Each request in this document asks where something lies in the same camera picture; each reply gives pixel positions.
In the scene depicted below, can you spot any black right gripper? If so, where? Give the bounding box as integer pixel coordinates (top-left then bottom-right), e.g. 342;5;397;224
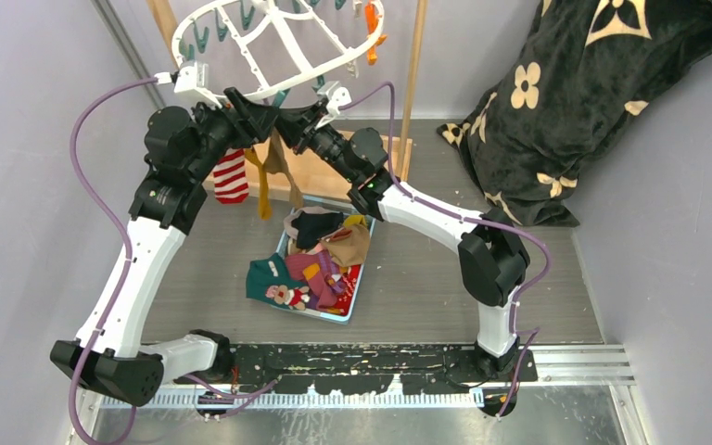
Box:
273;102;359;184

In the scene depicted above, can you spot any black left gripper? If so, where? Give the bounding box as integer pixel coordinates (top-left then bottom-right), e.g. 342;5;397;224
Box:
187;88;280;183

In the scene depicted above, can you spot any tan brown sock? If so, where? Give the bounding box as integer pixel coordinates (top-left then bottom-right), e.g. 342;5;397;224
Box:
320;224;371;267
263;128;303;209

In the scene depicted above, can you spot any white plastic sock hanger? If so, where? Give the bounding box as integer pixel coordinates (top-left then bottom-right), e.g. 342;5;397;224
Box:
164;1;373;95

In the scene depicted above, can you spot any red white striped santa sock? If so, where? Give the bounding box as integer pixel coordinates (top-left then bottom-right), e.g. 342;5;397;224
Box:
212;149;249;205

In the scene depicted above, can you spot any mustard yellow sock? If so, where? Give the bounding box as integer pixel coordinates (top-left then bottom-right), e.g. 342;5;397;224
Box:
245;147;273;221

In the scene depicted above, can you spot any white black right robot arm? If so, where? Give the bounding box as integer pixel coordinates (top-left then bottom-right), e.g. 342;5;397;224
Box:
274;104;530;381

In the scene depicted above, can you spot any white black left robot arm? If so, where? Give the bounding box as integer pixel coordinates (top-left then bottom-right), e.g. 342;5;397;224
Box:
50;88;278;407

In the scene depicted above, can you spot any wooden hanger stand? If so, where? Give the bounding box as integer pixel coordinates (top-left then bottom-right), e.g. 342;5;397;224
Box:
146;0;428;217

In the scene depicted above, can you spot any black sock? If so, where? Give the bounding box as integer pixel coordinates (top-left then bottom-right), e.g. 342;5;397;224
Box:
291;211;345;249

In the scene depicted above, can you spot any light blue sock basket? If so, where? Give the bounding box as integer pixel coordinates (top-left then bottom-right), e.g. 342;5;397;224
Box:
246;197;375;324

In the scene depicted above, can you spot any maroon purple sock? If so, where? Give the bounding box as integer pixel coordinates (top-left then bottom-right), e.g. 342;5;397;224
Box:
285;249;345;310

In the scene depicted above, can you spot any green reindeer christmas sock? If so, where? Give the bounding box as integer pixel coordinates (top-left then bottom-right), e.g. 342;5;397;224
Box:
246;253;312;311

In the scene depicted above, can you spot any black floral plush blanket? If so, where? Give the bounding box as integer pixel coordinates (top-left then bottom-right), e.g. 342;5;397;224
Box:
438;1;712;227

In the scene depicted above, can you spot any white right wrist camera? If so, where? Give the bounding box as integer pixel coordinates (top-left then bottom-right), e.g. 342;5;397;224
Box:
316;81;352;129

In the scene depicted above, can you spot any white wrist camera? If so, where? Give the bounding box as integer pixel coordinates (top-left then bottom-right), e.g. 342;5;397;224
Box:
316;81;352;129
173;60;223;108

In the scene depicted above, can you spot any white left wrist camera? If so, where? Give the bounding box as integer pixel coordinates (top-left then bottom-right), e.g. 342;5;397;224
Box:
173;60;223;108

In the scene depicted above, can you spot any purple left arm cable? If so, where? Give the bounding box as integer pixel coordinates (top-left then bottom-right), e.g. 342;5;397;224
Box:
68;72;176;445

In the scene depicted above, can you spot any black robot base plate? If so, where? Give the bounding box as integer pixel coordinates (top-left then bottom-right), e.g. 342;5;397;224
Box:
176;343;539;416

